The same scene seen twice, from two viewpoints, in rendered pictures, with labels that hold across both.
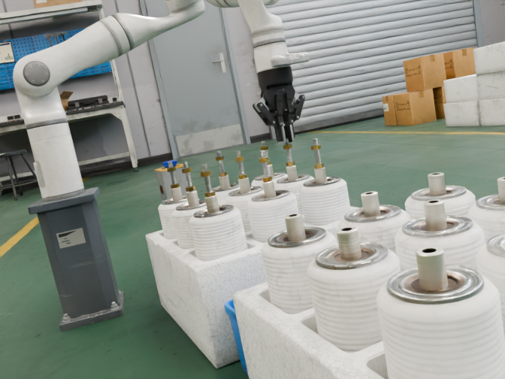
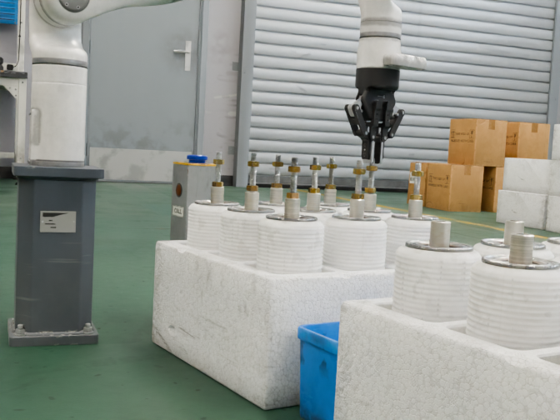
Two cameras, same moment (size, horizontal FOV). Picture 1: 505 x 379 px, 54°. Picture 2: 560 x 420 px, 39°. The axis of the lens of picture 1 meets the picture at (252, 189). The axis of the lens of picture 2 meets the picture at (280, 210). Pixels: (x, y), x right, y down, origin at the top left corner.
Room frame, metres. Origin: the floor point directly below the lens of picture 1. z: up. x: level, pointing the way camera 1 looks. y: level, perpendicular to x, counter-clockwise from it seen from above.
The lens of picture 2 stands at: (-0.23, 0.27, 0.35)
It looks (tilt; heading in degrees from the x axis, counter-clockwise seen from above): 5 degrees down; 351
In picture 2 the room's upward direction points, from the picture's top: 3 degrees clockwise
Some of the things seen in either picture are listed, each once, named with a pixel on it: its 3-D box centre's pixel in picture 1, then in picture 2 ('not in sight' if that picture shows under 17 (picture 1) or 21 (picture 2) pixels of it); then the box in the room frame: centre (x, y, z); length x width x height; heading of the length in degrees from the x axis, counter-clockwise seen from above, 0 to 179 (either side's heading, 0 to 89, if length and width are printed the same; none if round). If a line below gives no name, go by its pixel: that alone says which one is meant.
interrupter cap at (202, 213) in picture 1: (213, 211); (291, 218); (0.88, 0.08, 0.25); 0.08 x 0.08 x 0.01
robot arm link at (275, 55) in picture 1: (276, 53); (387, 51); (1.07, -0.10, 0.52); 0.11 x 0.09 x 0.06; 32
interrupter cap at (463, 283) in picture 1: (433, 284); not in sight; (0.38, -0.13, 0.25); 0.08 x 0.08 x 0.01
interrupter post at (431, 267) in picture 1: (431, 269); not in sight; (0.38, -0.13, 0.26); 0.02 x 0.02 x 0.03
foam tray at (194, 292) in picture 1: (259, 263); (307, 307); (1.04, 0.01, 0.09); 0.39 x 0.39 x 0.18; 23
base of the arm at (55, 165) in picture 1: (56, 162); (58, 117); (1.18, 0.45, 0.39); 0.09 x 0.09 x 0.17; 11
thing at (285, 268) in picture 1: (309, 304); (433, 327); (0.60, -0.04, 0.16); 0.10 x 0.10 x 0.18
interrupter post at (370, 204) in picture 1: (370, 204); (513, 234); (0.65, -0.15, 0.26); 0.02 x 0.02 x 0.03
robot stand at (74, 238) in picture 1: (80, 256); (54, 251); (1.18, 0.45, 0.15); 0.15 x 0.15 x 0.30; 11
